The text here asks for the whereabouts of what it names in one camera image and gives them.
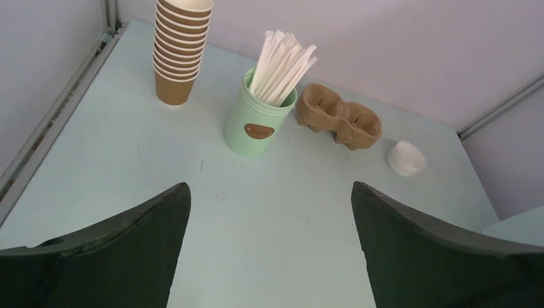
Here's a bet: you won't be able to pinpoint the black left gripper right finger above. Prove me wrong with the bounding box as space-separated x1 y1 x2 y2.
351 182 543 307

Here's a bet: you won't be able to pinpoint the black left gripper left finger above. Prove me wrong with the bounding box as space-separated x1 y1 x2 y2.
1 183 191 307

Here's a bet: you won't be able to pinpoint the stack of white lids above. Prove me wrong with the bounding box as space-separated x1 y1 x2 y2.
386 141 427 177

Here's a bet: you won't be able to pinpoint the brown cardboard cup carrier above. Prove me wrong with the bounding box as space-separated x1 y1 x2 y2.
296 83 382 151

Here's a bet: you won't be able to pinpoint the green straw holder jar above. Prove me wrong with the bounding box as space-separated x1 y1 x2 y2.
223 68 298 157

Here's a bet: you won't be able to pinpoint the stack of brown paper cups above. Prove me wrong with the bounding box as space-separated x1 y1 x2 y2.
153 0 214 106

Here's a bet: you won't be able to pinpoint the bundle of white wrapped straws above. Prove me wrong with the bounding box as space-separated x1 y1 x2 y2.
248 30 318 107

